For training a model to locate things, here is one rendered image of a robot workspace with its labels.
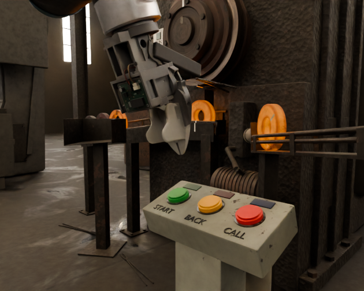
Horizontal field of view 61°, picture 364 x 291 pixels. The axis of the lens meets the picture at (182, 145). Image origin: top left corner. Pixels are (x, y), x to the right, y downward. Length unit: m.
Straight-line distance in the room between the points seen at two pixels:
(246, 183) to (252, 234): 0.69
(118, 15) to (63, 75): 11.67
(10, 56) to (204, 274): 3.47
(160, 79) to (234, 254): 0.27
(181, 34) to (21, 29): 2.67
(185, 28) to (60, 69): 10.78
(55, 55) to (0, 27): 8.36
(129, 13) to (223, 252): 0.36
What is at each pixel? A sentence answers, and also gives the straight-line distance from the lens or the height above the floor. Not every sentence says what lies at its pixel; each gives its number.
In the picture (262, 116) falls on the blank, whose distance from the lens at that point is 1.08.
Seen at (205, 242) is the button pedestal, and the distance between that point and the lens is 0.48.
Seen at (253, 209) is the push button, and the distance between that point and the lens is 0.47.
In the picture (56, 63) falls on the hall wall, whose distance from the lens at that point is 12.07.
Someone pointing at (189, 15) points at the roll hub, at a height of 1.18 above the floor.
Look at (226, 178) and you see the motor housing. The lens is 1.18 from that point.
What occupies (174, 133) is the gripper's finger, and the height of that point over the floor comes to 0.72.
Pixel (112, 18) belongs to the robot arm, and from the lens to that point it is 0.47.
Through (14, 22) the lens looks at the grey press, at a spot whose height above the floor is 1.69.
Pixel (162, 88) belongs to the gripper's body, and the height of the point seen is 0.79.
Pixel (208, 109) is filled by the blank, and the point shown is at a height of 0.77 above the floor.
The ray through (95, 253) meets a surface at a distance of 1.78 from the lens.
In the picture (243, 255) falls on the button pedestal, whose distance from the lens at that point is 0.44.
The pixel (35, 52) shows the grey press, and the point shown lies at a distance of 3.91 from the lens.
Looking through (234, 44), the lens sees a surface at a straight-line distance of 1.36.
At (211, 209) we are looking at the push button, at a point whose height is 0.60.
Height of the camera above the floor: 0.75
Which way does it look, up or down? 6 degrees down
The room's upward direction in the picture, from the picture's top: straight up
